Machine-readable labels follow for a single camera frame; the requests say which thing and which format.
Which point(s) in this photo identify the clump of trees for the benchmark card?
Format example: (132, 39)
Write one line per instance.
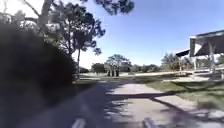
(116, 63)

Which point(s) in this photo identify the round dark tree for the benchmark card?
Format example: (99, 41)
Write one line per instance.
(98, 68)

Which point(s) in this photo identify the grey paved path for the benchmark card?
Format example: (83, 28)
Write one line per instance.
(133, 106)

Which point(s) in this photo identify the group of tall trees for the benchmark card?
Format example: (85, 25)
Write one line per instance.
(71, 30)

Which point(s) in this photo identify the leafy tree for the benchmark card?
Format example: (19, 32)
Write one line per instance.
(170, 61)

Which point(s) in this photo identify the robot's own part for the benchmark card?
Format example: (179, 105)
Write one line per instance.
(78, 124)
(149, 123)

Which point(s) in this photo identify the small open shelter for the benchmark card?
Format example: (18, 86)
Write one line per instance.
(183, 52)

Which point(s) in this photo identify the dark hedge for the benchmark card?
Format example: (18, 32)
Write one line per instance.
(30, 73)

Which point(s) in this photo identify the green grass area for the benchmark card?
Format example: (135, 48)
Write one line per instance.
(200, 93)

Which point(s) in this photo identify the large open shelter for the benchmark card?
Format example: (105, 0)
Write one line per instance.
(206, 41)

